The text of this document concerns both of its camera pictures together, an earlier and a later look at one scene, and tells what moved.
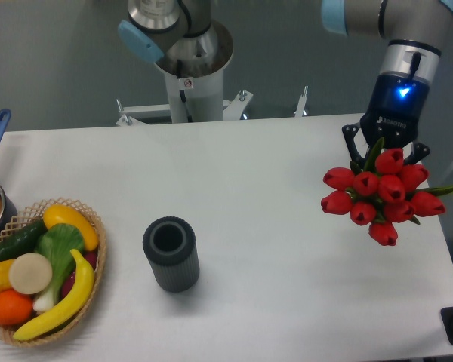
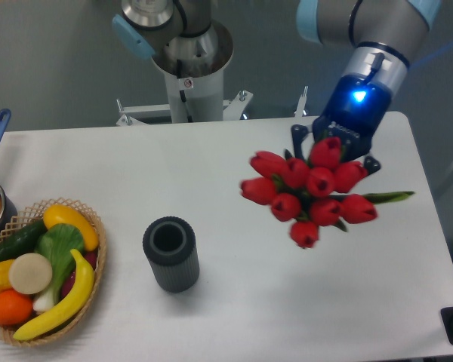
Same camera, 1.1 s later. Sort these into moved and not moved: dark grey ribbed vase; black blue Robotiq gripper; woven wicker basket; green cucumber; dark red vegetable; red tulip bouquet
Moved: red tulip bouquet; black blue Robotiq gripper
Not moved: dark red vegetable; green cucumber; dark grey ribbed vase; woven wicker basket
